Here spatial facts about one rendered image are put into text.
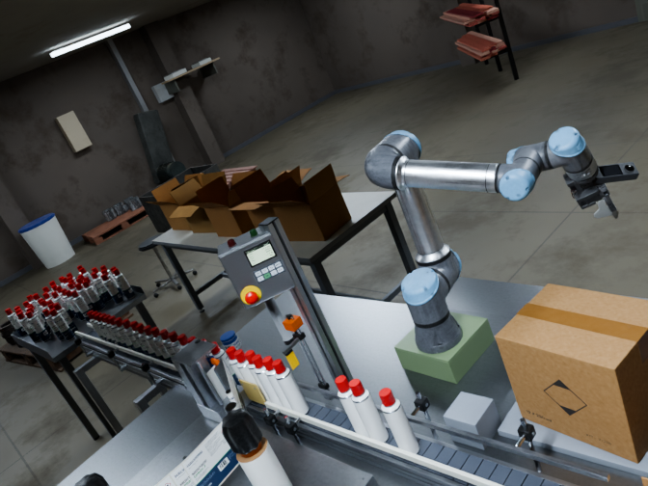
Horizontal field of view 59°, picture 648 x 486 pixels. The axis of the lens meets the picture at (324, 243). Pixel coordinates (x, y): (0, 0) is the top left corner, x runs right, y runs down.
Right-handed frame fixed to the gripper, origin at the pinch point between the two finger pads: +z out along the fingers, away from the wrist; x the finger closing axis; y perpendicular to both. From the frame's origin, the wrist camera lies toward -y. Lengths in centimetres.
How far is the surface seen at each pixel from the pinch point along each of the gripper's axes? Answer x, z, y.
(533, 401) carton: 51, -9, 35
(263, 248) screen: 4, -56, 83
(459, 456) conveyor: 60, -14, 56
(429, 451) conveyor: 57, -14, 64
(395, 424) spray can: 52, -26, 66
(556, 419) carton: 56, -7, 32
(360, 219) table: -116, 77, 128
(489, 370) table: 31, 10, 51
